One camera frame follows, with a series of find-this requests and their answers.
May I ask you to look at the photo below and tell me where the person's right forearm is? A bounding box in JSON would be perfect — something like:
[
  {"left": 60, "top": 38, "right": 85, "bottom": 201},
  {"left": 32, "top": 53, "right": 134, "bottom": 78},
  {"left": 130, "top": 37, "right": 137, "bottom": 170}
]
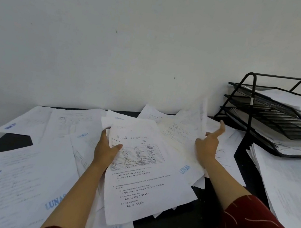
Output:
[{"left": 193, "top": 157, "right": 257, "bottom": 215}]

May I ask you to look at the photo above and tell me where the thick white paper stack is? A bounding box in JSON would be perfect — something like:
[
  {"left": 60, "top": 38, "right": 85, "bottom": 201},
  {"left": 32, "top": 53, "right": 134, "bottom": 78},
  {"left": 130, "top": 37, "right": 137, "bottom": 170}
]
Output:
[{"left": 225, "top": 108, "right": 301, "bottom": 157}]

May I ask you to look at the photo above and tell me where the person's left hand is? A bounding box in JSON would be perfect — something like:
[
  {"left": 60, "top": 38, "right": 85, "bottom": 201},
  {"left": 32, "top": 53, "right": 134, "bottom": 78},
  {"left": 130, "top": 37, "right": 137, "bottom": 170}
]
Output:
[{"left": 91, "top": 129, "right": 125, "bottom": 174}]

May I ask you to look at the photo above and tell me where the large white paper stack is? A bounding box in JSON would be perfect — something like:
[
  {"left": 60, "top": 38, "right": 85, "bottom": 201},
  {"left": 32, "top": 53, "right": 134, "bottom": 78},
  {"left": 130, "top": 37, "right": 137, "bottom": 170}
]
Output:
[{"left": 234, "top": 142, "right": 301, "bottom": 228}]

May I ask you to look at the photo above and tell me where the person's right hand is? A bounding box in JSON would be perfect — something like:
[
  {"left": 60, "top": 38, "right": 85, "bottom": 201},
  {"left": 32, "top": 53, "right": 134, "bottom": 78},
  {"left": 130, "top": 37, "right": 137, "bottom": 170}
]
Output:
[{"left": 192, "top": 117, "right": 227, "bottom": 169}]

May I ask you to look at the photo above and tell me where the black mesh document tray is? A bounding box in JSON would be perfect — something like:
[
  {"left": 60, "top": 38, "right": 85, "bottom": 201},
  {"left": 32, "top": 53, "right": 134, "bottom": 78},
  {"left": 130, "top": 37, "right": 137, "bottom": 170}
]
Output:
[{"left": 210, "top": 66, "right": 301, "bottom": 160}]

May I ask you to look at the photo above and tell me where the person's left forearm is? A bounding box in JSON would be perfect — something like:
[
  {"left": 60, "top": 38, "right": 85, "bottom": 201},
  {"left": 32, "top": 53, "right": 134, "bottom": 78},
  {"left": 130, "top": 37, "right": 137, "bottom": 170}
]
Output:
[{"left": 39, "top": 158, "right": 109, "bottom": 228}]

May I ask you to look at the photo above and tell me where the pile of scattered paper sheets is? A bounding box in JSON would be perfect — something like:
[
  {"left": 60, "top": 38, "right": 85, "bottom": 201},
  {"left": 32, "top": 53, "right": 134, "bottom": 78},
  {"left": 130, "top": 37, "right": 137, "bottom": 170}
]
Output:
[{"left": 0, "top": 82, "right": 256, "bottom": 228}]

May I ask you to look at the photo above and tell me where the handwritten sheet with blue stamp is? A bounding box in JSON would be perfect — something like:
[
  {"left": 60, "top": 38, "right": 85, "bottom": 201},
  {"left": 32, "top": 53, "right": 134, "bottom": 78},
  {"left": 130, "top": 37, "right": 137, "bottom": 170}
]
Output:
[{"left": 150, "top": 91, "right": 217, "bottom": 188}]

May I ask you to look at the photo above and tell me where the printed sheet with table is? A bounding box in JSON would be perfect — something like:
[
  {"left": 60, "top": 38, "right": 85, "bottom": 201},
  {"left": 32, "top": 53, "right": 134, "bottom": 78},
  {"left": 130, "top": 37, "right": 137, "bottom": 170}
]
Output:
[{"left": 94, "top": 114, "right": 208, "bottom": 228}]

